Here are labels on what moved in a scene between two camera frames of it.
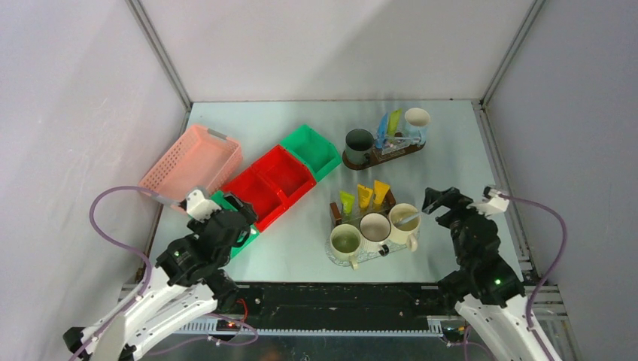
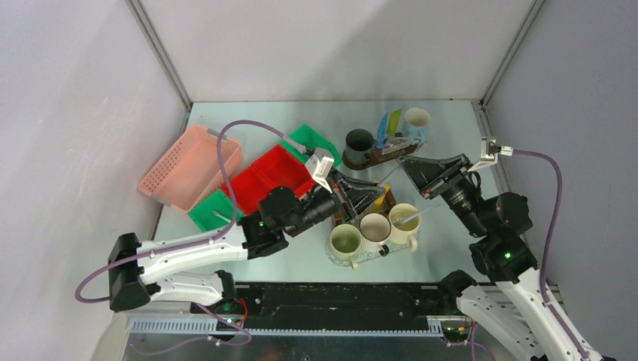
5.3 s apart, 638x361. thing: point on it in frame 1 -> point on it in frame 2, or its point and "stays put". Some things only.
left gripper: (246, 207) -> (349, 193)
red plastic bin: (273, 182) stays put
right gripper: (450, 198) -> (423, 171)
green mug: (345, 242) stays put
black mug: (359, 143) stays put
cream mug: (405, 220) stays put
